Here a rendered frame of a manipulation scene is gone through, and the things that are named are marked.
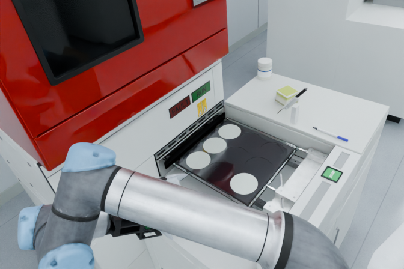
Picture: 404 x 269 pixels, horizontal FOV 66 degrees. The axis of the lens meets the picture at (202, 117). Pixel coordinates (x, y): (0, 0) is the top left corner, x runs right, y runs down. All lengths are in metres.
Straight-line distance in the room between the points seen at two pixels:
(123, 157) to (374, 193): 1.82
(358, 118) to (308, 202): 0.49
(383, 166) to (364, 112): 1.25
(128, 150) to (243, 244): 0.72
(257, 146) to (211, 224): 0.87
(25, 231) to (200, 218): 0.31
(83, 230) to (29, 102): 0.38
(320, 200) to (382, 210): 1.33
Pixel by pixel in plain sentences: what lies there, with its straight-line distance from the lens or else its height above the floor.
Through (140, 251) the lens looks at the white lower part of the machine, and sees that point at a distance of 1.50.
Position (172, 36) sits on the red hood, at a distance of 1.03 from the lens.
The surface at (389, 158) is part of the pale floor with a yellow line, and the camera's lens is 2.76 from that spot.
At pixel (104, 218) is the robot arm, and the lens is 0.66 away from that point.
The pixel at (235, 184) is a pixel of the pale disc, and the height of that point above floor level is 0.90.
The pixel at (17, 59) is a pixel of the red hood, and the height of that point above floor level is 1.53.
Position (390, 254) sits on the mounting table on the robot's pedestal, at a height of 0.82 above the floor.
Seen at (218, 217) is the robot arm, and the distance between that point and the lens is 0.48.
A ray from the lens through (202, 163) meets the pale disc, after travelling 1.26.
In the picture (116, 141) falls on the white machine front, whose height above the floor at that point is 1.14.
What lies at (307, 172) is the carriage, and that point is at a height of 0.88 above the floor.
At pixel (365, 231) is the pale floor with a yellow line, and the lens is 2.26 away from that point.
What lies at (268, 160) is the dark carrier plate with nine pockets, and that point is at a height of 0.90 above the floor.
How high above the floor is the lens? 1.80
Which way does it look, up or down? 37 degrees down
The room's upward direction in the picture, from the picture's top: 7 degrees counter-clockwise
